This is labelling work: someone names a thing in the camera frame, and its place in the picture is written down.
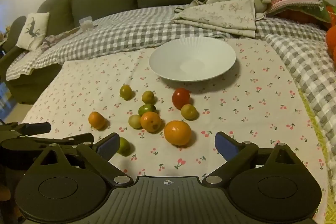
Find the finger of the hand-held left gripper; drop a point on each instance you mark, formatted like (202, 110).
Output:
(76, 139)
(36, 128)

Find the cherry print cloth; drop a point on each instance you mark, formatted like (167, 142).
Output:
(236, 108)

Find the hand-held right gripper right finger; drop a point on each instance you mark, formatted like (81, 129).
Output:
(225, 146)

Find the red tomato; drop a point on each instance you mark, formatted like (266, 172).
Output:
(181, 97)

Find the folded floral cloth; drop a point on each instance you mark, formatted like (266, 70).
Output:
(223, 16)

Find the blemished orange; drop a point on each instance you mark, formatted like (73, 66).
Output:
(151, 121)

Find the grey checkered blanket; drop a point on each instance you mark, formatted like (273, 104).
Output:
(131, 29)

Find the pale yellow round fruit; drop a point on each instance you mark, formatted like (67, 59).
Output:
(134, 121)

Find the cotton swab box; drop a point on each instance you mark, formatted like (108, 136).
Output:
(86, 23)

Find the yellow green round fruit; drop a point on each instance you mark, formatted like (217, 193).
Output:
(148, 97)
(125, 146)
(189, 111)

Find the olive green round fruit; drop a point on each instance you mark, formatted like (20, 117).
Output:
(126, 92)

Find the white ribbed bowl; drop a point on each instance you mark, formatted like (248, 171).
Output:
(193, 64)

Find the bright green round fruit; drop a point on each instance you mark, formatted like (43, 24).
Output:
(146, 109)

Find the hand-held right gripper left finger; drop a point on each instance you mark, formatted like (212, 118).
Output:
(109, 146)

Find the dark floral cloth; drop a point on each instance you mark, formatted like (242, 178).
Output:
(57, 39)

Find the small orange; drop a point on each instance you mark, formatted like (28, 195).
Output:
(96, 120)

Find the yellow green patterned mat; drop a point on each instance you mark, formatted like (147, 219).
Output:
(319, 140)

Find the deer print cushion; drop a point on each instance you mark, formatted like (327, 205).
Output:
(32, 29)

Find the large orange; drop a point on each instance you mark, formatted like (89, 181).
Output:
(177, 132)

